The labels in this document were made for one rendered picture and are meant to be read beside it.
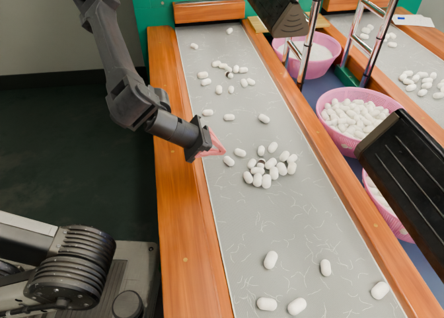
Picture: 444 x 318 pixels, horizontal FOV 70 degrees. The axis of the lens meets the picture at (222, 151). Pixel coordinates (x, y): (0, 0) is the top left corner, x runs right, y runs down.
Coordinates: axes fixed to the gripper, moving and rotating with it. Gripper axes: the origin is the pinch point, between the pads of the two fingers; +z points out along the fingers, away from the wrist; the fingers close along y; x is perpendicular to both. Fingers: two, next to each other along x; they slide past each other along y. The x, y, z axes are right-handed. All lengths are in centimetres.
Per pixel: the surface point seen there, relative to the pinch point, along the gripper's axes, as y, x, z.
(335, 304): -36.1, -3.8, 14.8
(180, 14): 80, 0, -2
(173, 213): -12.4, 11.6, -7.5
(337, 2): 80, -45, 52
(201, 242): -20.4, 8.5, -3.8
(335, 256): -27.5, -6.4, 18.0
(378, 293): -36.5, -10.1, 19.3
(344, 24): 76, -40, 60
